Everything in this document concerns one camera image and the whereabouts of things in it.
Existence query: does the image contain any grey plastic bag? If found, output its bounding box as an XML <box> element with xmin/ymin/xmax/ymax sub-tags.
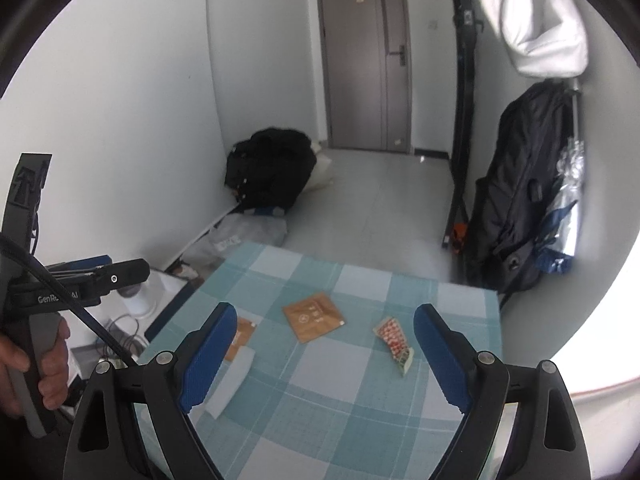
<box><xmin>182</xmin><ymin>212</ymin><xmax>288</xmax><ymax>271</ymax></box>

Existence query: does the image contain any grey door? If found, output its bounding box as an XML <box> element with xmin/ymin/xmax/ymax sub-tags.
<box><xmin>315</xmin><ymin>0</ymin><xmax>413</xmax><ymax>153</ymax></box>

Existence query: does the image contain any white paper strip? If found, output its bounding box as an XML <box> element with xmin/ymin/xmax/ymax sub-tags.
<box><xmin>202</xmin><ymin>347</ymin><xmax>256</xmax><ymax>419</ymax></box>

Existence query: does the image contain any white cylindrical container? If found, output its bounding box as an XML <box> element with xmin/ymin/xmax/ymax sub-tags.
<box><xmin>122</xmin><ymin>280</ymin><xmax>163</xmax><ymax>318</ymax></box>

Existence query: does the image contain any checked blue tablecloth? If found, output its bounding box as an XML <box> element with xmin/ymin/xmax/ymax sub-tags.
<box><xmin>132</xmin><ymin>241</ymin><xmax>503</xmax><ymax>480</ymax></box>

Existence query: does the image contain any person's left hand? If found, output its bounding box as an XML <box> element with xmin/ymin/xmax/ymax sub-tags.
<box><xmin>0</xmin><ymin>320</ymin><xmax>71</xmax><ymax>418</ymax></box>

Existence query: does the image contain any white sack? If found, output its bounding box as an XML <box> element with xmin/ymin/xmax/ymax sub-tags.
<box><xmin>300</xmin><ymin>142</ymin><xmax>333</xmax><ymax>192</ymax></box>

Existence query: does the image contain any grey coiled cable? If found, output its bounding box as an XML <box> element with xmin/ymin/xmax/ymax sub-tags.
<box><xmin>97</xmin><ymin>312</ymin><xmax>151</xmax><ymax>358</ymax></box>

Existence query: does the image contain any red patterned packet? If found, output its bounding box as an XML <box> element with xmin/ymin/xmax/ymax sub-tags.
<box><xmin>372</xmin><ymin>316</ymin><xmax>416</xmax><ymax>376</ymax></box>

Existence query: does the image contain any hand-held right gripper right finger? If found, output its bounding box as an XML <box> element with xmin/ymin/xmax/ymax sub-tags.
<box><xmin>413</xmin><ymin>303</ymin><xmax>591</xmax><ymax>480</ymax></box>

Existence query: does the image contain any small orange packet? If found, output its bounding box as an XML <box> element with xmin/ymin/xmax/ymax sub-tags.
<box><xmin>224</xmin><ymin>316</ymin><xmax>258</xmax><ymax>362</ymax></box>

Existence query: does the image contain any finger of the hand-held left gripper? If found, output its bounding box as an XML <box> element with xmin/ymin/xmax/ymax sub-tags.
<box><xmin>47</xmin><ymin>255</ymin><xmax>151</xmax><ymax>293</ymax></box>

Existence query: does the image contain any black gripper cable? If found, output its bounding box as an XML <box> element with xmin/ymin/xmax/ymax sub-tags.
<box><xmin>0</xmin><ymin>232</ymin><xmax>138</xmax><ymax>368</ymax></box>

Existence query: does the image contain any large orange packet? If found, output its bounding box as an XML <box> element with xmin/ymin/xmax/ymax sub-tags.
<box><xmin>282</xmin><ymin>292</ymin><xmax>347</xmax><ymax>344</ymax></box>

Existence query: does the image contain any black metal rack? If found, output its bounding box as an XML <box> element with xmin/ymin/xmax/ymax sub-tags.
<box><xmin>442</xmin><ymin>0</ymin><xmax>483</xmax><ymax>256</ymax></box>

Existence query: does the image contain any black bag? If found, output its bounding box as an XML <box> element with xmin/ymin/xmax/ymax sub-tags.
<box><xmin>224</xmin><ymin>127</ymin><xmax>318</xmax><ymax>213</ymax></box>

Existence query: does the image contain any silver folded umbrella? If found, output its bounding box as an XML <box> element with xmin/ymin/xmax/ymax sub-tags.
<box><xmin>532</xmin><ymin>80</ymin><xmax>586</xmax><ymax>276</ymax></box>

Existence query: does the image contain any black hanging backpack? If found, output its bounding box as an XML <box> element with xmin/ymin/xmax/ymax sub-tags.
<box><xmin>465</xmin><ymin>80</ymin><xmax>576</xmax><ymax>293</ymax></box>

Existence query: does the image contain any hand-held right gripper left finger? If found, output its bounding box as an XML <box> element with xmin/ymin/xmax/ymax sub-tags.
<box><xmin>65</xmin><ymin>301</ymin><xmax>238</xmax><ymax>480</ymax></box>

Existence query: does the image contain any white garment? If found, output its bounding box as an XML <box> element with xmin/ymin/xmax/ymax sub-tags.
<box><xmin>479</xmin><ymin>0</ymin><xmax>588</xmax><ymax>80</ymax></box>

